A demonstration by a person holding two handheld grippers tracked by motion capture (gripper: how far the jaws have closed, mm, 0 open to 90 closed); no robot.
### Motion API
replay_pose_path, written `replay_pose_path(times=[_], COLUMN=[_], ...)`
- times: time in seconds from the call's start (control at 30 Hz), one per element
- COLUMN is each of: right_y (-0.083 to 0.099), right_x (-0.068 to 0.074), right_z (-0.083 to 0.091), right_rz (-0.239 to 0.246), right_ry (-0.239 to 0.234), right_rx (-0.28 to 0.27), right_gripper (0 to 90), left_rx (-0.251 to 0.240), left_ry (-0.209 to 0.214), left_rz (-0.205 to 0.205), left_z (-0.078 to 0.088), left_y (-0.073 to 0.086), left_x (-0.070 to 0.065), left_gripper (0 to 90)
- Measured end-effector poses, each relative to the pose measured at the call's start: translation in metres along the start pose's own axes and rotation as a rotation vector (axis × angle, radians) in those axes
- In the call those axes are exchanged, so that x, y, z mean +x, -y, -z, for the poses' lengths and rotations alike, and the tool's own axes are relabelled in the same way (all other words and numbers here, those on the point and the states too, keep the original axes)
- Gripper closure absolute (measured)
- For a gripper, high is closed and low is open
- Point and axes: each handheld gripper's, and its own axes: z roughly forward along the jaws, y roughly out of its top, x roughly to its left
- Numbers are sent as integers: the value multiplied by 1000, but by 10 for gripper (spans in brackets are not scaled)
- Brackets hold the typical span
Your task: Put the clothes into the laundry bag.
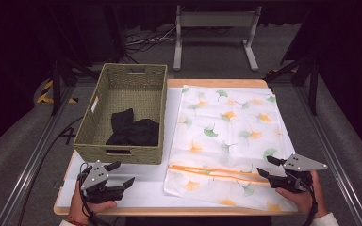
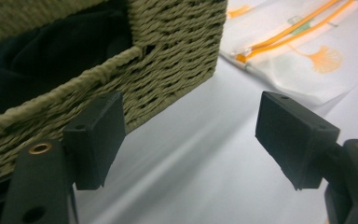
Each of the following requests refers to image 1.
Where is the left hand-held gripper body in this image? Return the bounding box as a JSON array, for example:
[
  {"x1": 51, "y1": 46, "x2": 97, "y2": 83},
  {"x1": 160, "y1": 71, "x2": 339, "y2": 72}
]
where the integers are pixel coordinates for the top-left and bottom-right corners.
[{"x1": 78, "y1": 159, "x2": 125, "y2": 203}]

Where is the left hand-held gripper cable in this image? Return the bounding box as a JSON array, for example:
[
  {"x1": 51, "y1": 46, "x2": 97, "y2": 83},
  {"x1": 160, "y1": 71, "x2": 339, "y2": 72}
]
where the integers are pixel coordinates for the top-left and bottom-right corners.
[{"x1": 76, "y1": 162, "x2": 107, "y2": 226}]

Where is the bundle of floor cables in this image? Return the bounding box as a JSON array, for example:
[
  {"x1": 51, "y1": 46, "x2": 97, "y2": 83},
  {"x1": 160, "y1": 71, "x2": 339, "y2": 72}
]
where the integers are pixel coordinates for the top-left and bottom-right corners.
[{"x1": 124, "y1": 25, "x2": 177, "y2": 54}]

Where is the person's left hand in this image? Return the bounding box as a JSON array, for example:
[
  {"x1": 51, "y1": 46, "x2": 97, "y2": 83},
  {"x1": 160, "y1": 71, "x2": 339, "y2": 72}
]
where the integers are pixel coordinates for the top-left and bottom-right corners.
[{"x1": 67, "y1": 184, "x2": 118, "y2": 225}]

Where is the leaf print mesh laundry bag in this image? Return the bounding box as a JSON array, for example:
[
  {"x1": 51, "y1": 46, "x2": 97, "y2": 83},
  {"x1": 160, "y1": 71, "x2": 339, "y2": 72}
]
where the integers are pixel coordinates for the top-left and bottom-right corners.
[{"x1": 163, "y1": 84, "x2": 299, "y2": 212}]

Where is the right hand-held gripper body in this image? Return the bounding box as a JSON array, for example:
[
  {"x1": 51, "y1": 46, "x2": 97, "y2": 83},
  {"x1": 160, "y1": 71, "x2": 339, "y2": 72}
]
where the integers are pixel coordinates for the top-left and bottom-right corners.
[{"x1": 269, "y1": 153, "x2": 329, "y2": 194}]

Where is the black cloth garment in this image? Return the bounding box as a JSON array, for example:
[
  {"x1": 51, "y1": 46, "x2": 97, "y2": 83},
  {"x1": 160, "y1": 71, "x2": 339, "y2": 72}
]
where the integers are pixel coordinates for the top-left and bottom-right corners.
[{"x1": 105, "y1": 108, "x2": 160, "y2": 147}]

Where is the grey metal stand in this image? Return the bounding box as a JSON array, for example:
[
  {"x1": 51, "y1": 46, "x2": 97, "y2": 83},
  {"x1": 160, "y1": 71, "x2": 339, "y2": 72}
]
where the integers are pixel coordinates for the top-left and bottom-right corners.
[{"x1": 173, "y1": 4, "x2": 263, "y2": 73}]

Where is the aluminium floor rail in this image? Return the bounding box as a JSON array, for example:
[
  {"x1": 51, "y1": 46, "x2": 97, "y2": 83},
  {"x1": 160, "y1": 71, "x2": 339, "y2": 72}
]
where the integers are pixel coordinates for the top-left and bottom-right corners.
[
  {"x1": 0, "y1": 84, "x2": 76, "y2": 226},
  {"x1": 294, "y1": 85, "x2": 362, "y2": 226}
]

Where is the black floor cable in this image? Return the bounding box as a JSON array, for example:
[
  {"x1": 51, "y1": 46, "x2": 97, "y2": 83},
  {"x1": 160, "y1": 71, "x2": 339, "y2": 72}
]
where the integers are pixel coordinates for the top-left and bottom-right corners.
[{"x1": 17, "y1": 116, "x2": 85, "y2": 226}]

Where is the hand-held gripper cable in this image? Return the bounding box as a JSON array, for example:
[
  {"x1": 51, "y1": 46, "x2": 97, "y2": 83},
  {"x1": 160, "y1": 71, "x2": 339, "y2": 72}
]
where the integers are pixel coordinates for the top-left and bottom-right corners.
[
  {"x1": 76, "y1": 162, "x2": 107, "y2": 226},
  {"x1": 300, "y1": 177, "x2": 320, "y2": 226}
]

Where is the white table mat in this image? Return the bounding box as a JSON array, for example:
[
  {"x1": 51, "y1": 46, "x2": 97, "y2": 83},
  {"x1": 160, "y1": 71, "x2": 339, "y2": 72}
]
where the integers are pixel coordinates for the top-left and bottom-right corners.
[{"x1": 56, "y1": 87, "x2": 300, "y2": 210}]

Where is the red bracelet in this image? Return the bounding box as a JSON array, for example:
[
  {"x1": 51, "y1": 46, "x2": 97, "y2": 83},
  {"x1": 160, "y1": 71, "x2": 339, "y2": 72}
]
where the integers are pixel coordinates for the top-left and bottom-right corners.
[{"x1": 65, "y1": 216, "x2": 89, "y2": 226}]

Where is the right hand-held gripper cable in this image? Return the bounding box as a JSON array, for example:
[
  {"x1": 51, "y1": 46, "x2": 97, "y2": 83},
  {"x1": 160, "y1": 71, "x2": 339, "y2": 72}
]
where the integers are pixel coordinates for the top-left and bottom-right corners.
[{"x1": 300, "y1": 177, "x2": 320, "y2": 226}]

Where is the green woven basket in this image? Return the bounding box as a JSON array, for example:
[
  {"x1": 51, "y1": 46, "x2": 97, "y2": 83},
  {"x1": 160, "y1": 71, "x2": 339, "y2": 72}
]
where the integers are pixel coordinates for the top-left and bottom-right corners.
[{"x1": 73, "y1": 62, "x2": 169, "y2": 166}]

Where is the black metal stand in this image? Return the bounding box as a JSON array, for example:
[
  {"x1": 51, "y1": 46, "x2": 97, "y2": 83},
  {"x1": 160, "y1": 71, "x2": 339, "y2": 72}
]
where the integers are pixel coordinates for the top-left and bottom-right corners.
[
  {"x1": 264, "y1": 56, "x2": 321, "y2": 117},
  {"x1": 50, "y1": 56, "x2": 101, "y2": 117}
]

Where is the person's right hand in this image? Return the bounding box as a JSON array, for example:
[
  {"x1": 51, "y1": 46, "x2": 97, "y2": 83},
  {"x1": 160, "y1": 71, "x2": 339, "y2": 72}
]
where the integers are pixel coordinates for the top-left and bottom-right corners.
[{"x1": 274, "y1": 170, "x2": 328, "y2": 219}]

